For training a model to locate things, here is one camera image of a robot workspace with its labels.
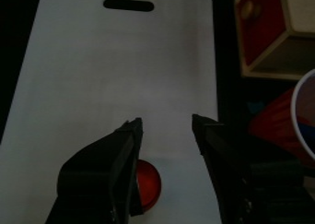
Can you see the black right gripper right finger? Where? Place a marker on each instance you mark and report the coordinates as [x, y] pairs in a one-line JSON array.
[[223, 160]]

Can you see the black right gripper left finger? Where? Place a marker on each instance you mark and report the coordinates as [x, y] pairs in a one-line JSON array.
[[98, 178]]

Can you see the round red dough disc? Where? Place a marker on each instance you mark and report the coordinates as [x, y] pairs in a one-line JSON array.
[[150, 184]]

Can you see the red drawer with wooden knob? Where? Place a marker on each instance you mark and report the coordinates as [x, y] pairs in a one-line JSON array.
[[265, 28]]

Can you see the red plastic cup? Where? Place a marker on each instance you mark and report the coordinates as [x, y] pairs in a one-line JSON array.
[[279, 126]]

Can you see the white plastic cutting board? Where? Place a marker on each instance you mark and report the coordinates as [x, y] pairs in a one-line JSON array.
[[115, 68]]

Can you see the wooden box with slot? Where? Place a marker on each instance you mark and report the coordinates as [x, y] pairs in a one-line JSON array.
[[287, 49]]

